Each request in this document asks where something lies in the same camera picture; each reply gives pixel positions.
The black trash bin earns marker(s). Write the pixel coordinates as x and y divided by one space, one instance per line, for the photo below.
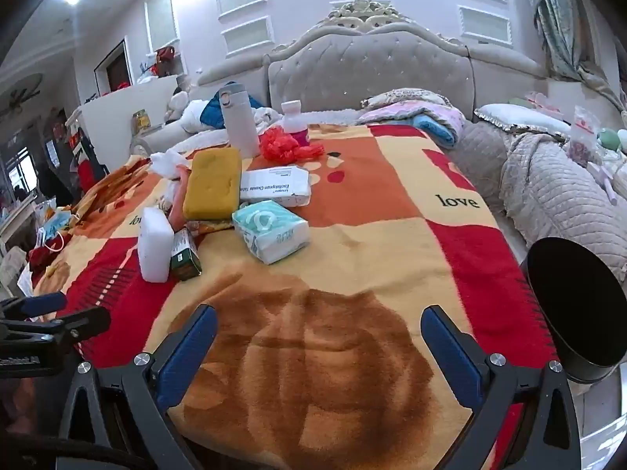
578 303

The blue garment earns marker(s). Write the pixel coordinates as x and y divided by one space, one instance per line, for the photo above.
215 110

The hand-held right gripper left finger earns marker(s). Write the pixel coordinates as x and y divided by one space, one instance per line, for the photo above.
188 352

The clear bag with red items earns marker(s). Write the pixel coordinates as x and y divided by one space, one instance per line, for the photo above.
584 132

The patterned curtain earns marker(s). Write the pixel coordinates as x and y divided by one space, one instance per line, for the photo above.
563 24

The teal white tissue pack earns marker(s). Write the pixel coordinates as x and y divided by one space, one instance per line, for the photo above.
269 230

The white plush toy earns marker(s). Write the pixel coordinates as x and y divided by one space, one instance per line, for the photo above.
177 105

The white box with red logo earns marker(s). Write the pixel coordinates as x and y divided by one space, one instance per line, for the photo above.
277 186

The white cabinet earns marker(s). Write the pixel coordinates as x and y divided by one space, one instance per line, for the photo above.
117 117

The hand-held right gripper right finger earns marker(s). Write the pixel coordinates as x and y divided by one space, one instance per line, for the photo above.
450 352

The white foam block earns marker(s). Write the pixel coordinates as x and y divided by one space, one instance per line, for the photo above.
156 247

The dark doorway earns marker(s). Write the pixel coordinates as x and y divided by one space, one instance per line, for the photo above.
115 71

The white ruffled pillow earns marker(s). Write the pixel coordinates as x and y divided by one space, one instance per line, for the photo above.
524 117

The red orange printed blanket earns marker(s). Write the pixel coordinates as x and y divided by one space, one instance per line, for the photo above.
367 254

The white pill bottle pink label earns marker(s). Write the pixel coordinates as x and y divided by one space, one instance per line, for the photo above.
294 117

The floral folded quilt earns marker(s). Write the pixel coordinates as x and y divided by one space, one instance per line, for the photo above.
406 97

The beige tufted sofa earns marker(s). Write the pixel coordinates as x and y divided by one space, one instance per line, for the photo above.
372 63

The green snack packet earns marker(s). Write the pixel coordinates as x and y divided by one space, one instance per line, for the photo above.
186 257

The red plastic bag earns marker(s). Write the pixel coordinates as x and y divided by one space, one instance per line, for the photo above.
279 147

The pink fluffy folded blanket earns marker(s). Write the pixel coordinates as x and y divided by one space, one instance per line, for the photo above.
416 115

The grey quilted bedspread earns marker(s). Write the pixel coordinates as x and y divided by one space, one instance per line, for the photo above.
553 191

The blue face mask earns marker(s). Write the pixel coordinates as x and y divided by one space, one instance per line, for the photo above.
54 227

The yellow sponge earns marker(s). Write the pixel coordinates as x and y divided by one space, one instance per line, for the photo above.
213 183

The white thermos bottle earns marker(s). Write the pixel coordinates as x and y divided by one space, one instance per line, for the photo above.
240 122

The yellow glass jar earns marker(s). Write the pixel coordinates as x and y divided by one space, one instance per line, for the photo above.
140 121

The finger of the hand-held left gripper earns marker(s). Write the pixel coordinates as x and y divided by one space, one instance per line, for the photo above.
73 325
39 303

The crumpled white tissue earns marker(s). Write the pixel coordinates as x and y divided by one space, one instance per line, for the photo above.
166 164

